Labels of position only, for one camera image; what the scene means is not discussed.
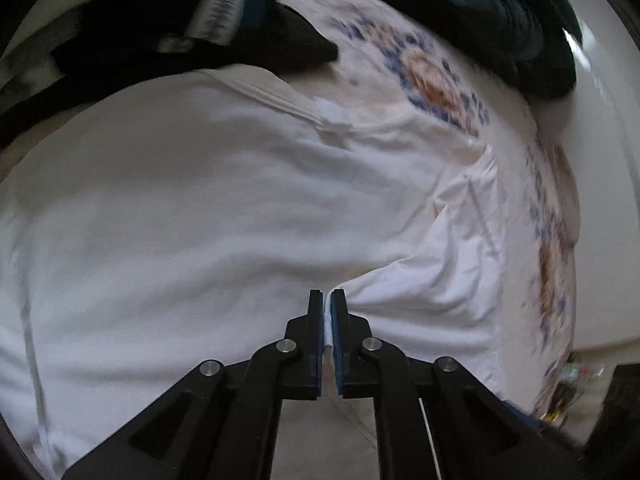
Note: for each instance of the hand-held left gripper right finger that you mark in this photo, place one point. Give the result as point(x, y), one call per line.
point(340, 340)

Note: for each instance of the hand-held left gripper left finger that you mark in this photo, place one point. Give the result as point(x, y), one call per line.
point(315, 340)

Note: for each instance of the white t-shirt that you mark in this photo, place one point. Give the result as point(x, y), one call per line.
point(200, 210)

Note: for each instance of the floral printed bed sheet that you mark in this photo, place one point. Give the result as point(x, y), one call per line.
point(430, 80)

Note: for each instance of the black garment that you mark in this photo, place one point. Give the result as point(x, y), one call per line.
point(280, 40)

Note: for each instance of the white patterned waistband cloth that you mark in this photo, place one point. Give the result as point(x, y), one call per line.
point(220, 5)

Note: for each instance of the dark teal blanket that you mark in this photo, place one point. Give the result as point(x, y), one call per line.
point(480, 10)

